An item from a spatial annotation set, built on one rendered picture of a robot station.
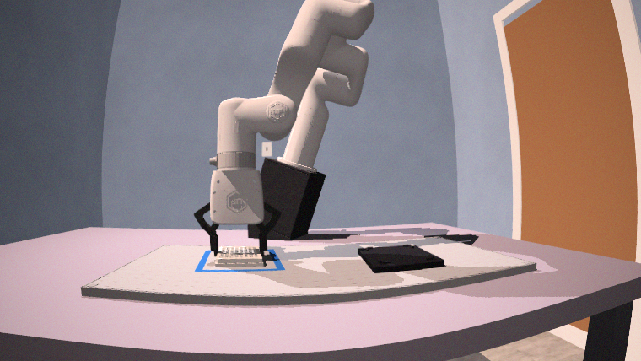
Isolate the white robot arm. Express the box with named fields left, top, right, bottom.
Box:
left=210, top=0, right=374, bottom=173

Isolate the blue tape outline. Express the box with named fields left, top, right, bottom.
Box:
left=195, top=250, right=285, bottom=272

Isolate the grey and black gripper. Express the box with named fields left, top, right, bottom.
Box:
left=194, top=167, right=281, bottom=256

